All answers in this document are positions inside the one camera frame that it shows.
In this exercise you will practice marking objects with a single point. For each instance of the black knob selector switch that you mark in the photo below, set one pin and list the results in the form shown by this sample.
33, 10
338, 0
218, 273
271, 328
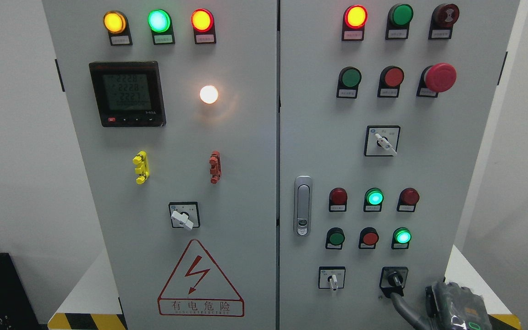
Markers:
393, 280

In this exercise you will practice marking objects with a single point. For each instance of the red terminal block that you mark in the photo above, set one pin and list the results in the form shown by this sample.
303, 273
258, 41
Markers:
215, 167

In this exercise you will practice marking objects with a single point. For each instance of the dark red indicator light left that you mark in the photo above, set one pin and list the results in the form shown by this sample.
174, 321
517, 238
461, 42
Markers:
338, 200

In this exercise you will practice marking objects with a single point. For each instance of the dark red indicator light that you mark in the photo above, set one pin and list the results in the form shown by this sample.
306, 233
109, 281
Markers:
338, 200
408, 200

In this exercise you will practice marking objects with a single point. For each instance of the white lit indicator lamp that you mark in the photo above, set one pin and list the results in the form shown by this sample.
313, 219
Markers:
209, 94

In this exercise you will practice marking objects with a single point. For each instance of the grey left cabinet door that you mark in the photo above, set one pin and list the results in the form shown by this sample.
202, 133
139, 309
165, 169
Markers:
238, 213

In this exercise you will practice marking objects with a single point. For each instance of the grey cabinet door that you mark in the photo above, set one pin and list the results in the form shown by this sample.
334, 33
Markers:
323, 137
238, 213

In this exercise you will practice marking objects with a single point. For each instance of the green lit indicator light middle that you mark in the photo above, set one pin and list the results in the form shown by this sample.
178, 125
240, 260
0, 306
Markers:
373, 200

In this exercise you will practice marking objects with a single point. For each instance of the green lit indicator light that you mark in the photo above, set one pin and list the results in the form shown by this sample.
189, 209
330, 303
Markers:
373, 200
161, 26

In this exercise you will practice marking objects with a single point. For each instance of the green push button upper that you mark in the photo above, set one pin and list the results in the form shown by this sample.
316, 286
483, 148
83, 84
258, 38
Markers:
348, 82

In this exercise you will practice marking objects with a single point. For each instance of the yellow terminal block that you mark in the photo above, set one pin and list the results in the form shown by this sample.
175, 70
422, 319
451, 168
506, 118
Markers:
141, 167

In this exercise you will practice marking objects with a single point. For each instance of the red push button lower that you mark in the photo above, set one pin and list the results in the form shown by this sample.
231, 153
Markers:
368, 238

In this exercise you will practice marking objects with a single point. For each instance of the red push button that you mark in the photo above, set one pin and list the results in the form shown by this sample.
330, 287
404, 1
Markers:
368, 238
390, 81

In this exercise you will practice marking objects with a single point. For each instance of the grey right cabinet door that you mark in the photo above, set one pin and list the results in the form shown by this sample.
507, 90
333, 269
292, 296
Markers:
323, 137

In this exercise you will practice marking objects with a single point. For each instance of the red electrical hazard sticker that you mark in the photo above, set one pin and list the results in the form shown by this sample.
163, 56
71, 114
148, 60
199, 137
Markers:
197, 287

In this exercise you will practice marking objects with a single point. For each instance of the dark red indicator light right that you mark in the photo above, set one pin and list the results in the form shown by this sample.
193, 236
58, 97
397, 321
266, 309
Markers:
408, 200

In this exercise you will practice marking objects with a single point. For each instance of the black digital power meter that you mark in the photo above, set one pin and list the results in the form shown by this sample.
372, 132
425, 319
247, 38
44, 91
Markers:
128, 94

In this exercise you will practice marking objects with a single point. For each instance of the red push button upper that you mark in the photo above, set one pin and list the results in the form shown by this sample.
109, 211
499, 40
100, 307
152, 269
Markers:
390, 81

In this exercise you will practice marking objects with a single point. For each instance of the green lit push button lower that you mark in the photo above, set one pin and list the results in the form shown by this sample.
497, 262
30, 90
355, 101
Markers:
401, 238

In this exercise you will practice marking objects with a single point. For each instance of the red lit indicator light left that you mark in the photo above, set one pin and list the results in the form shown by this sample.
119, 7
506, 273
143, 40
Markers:
203, 25

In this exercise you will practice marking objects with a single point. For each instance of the red lit indicator light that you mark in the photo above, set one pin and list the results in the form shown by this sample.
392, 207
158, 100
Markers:
203, 25
354, 20

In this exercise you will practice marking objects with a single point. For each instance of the red lit indicator light right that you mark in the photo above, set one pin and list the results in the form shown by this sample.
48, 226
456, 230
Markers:
354, 20

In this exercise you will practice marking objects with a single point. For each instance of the green lit indicator light top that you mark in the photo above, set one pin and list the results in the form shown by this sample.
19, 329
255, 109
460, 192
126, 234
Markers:
161, 26

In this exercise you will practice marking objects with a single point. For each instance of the red emergency stop button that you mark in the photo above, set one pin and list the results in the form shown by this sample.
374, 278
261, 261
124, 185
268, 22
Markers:
436, 79

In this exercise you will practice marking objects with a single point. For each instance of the green unlit indicator light top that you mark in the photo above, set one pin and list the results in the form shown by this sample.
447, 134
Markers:
398, 20

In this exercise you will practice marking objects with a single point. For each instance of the yellow indicator light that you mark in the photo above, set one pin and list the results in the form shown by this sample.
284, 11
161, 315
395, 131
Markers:
116, 23

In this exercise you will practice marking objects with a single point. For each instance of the white platform with hazard stripes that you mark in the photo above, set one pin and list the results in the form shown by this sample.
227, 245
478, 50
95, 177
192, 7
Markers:
94, 302

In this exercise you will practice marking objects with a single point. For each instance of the dark red buzzer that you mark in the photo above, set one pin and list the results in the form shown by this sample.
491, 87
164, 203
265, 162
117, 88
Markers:
443, 18

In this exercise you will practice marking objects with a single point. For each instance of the silver door handle lock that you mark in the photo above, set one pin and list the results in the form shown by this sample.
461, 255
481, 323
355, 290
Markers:
302, 208

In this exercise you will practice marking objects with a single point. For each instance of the white selector switch left door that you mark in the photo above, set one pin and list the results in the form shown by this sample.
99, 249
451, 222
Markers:
184, 214

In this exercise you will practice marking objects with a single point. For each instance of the white selector switch upper right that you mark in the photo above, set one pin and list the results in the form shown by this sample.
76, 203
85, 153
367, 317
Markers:
381, 141

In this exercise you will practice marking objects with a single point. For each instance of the white selector switch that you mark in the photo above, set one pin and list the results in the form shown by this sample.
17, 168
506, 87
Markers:
381, 141
331, 278

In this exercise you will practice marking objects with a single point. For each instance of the white selector switch lower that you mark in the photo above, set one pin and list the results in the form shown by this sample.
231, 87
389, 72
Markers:
331, 278

